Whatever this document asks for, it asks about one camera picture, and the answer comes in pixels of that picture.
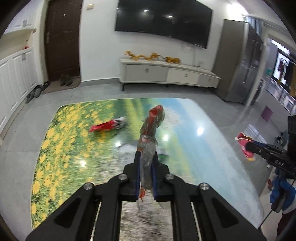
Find pink snack wrapper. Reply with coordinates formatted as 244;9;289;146
235;132;255;161

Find clear red wrapper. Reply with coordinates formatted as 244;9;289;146
137;105;165;200

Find blue white gloved right hand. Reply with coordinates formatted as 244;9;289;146
269;168;295;214

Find purple box on floor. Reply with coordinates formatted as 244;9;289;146
261;105;273;121

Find landscape print table mat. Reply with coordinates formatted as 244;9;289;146
31;97;265;241

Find stainless steel refrigerator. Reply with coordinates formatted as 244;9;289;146
212;19;263;104

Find brown door mat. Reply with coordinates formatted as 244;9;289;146
41;77;82;95

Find grey slippers by cabinet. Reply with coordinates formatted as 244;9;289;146
26;81;50;103

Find dark shoes by door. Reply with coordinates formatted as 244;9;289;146
60;74;73;86

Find white grey TV cabinet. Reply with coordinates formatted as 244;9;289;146
119;58;220;88

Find white lower shoe cabinets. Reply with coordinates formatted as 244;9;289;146
0;47;39;140

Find golden dragon ornament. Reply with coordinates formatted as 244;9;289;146
125;51;181;64

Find dark brown entrance door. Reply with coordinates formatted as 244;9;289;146
45;0;83;81

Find wall mounted black television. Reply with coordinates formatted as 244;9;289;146
115;0;213;49

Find white upper wall cabinets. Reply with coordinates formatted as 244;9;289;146
4;0;49;35

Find white wall switch plate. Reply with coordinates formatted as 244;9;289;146
87;4;94;10

